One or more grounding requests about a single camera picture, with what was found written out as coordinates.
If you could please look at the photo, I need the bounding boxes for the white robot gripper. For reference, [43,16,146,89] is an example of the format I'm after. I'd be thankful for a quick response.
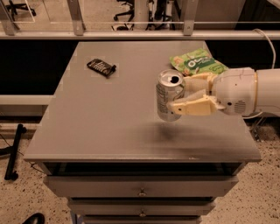
[167,67,257,116]

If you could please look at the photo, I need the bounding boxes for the green rice chip bag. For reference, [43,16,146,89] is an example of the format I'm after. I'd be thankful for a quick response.
[170,48,228,76]

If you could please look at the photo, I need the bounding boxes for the silver green 7up can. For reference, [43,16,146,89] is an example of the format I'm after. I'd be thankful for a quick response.
[156,69,185,122]

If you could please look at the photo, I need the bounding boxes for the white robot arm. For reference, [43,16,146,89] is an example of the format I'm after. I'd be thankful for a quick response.
[167,67,280,116]

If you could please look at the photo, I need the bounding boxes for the black snack wrapper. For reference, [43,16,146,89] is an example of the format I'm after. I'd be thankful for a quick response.
[87,59,116,78]

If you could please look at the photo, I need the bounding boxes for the grey drawer cabinet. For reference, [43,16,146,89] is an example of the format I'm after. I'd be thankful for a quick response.
[24,41,261,224]

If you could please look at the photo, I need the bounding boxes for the centre office chair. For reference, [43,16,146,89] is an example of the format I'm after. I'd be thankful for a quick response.
[110,0,156,32]

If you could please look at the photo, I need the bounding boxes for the office chair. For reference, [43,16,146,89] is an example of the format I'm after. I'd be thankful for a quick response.
[110,0,156,32]
[6,0,36,16]

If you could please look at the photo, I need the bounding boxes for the upper drawer knob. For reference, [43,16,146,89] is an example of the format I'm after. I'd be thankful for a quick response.
[138,189,147,197]

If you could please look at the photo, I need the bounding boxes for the drawer knob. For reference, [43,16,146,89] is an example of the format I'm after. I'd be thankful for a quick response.
[139,211,147,218]
[138,189,147,197]

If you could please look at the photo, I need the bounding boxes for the middle drawer knob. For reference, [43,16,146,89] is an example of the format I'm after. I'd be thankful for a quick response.
[139,211,147,218]

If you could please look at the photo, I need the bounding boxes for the middle grey drawer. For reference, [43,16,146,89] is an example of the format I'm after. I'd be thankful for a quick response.
[68,199,215,215]

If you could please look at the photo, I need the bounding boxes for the grey drawer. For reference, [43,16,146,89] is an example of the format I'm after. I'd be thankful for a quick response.
[68,199,215,215]
[44,176,238,198]

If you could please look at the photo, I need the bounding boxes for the upper grey drawer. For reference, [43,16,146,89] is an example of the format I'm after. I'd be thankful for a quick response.
[44,176,238,198]

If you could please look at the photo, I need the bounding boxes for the metal railing ledge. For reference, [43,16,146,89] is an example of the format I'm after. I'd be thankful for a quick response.
[0,0,280,40]

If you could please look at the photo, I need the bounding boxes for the black shoe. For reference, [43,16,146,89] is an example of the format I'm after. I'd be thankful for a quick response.
[22,213,45,224]

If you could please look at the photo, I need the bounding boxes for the black stand leg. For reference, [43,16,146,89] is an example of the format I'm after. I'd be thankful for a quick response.
[0,124,27,180]

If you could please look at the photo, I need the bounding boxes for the left office chair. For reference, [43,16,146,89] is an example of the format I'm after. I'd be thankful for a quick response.
[6,0,36,16]

